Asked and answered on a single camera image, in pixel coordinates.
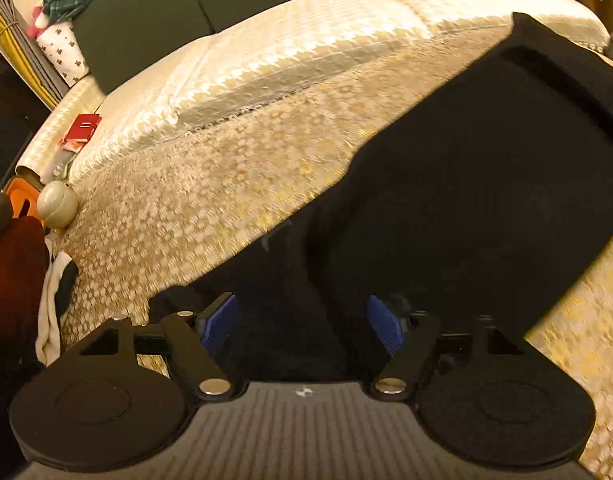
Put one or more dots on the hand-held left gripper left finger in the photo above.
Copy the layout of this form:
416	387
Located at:
219	321

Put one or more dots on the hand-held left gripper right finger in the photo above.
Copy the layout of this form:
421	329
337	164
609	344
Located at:
386	325

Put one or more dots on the black sweater with pink print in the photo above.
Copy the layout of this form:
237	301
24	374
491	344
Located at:
461	185

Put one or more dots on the stack of folded clothes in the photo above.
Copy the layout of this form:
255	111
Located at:
16	280

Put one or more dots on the beige round ball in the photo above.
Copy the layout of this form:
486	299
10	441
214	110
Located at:
58	205

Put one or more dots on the orange plastic box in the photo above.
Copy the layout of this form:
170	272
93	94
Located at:
24	200

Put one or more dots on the red paper packet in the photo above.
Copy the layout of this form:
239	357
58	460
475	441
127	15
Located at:
82	127

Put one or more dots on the cream long bed pillows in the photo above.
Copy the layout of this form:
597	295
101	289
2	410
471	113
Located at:
286	60

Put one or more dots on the white dotted pillow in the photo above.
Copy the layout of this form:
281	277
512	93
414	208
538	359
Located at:
64	52

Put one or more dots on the yellow striped curtain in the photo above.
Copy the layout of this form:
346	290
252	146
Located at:
21	55

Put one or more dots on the pink plush toy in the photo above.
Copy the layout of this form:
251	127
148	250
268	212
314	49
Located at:
38	20

